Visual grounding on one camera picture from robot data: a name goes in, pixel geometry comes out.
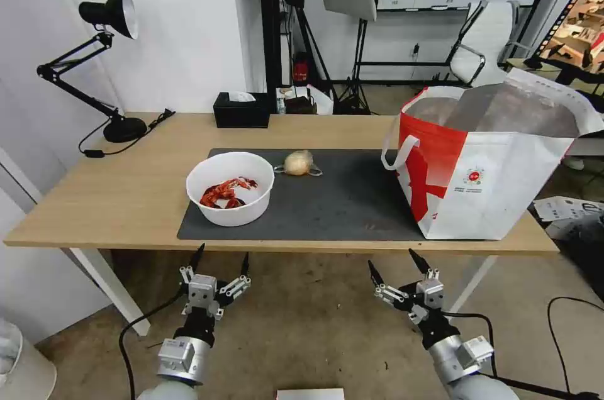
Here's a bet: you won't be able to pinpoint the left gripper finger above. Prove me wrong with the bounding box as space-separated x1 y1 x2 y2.
179 242 207 286
217 252 252 301

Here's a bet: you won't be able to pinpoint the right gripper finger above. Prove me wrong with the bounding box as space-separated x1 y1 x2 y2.
367 260 411 309
408 248 444 284

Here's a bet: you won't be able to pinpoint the red and white takeout bag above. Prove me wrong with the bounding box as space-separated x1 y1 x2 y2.
380 68 604 242

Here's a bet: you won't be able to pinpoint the white plastic bag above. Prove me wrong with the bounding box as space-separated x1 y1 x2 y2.
305 83 336 115

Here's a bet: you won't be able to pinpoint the white plastic bowl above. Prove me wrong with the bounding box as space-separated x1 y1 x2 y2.
186 151 276 228

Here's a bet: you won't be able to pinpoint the red food scraps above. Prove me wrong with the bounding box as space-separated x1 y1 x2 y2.
199 175 259 208

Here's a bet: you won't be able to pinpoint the wooden table with white legs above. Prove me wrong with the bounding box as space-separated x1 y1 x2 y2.
2 111 561 338

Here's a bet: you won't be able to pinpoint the dark grey table mat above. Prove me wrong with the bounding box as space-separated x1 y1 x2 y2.
177 148 428 242

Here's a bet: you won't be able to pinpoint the white robot front shell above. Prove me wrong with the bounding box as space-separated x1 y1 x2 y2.
276 387 345 400

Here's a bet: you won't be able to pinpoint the printed white cartons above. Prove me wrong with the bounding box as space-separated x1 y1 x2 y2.
532 195 604 243

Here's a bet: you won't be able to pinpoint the black desk lamp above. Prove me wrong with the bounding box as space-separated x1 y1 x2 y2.
36 0 148 144

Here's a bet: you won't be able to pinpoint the black tissue box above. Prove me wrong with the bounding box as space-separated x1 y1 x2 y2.
212 91 271 129

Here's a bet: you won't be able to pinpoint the white waste bin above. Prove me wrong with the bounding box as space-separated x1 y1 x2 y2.
0 316 59 400

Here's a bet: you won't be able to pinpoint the black tripod stand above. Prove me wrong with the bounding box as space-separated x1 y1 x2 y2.
330 18 379 116

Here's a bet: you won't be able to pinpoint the red and black canister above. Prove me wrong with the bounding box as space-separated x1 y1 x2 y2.
292 52 311 84

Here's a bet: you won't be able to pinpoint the white office chair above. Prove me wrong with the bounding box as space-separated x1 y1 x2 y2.
449 0 535 87

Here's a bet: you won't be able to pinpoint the computer monitor with images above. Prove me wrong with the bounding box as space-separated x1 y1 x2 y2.
525 0 604 74

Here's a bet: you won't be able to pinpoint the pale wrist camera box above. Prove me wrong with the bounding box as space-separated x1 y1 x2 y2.
188 274 218 314
418 279 447 310

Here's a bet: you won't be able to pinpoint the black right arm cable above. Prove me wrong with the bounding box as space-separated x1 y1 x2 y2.
445 311 586 399

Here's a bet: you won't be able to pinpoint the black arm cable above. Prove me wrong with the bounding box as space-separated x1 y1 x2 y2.
118 287 189 400
445 311 586 399

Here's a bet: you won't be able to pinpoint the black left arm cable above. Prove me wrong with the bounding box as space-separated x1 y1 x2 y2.
118 287 189 400

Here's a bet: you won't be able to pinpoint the black floor cable loop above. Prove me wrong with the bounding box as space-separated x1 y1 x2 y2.
546 295 604 400

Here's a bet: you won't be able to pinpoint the black lamp power cable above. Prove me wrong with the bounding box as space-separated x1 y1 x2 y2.
77 108 177 160

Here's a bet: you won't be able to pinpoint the black metal frame post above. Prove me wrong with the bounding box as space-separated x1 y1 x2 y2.
258 0 308 114

